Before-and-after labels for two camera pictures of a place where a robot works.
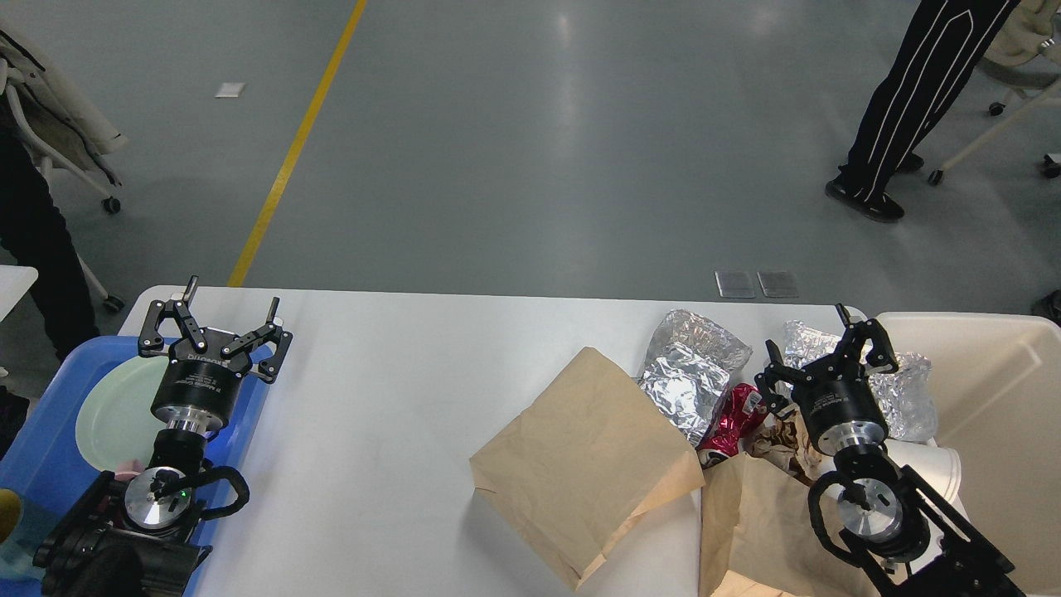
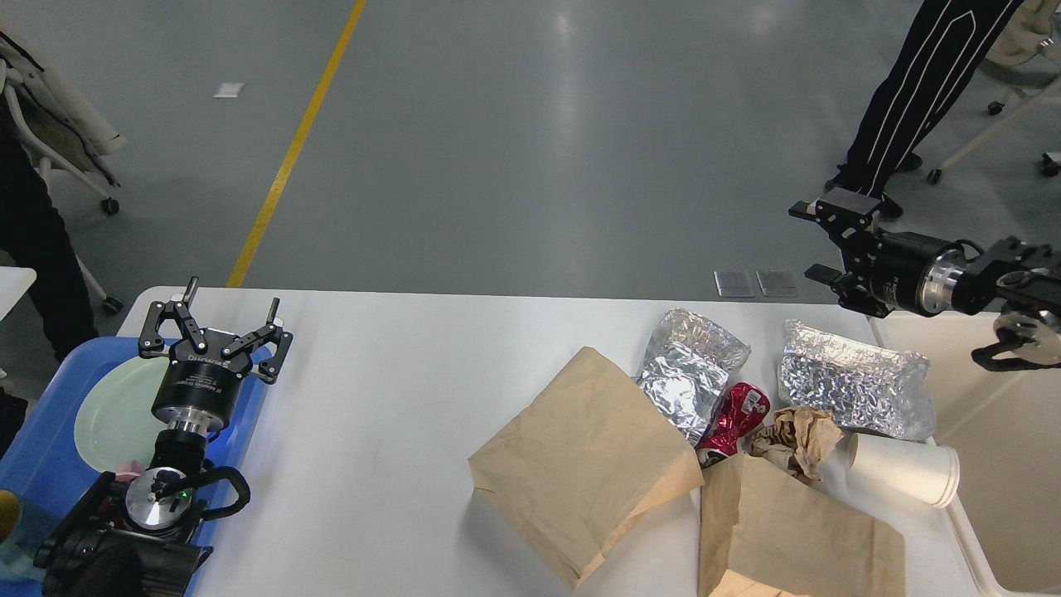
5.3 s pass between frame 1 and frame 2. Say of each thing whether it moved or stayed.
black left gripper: stayed
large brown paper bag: stayed
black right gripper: moved
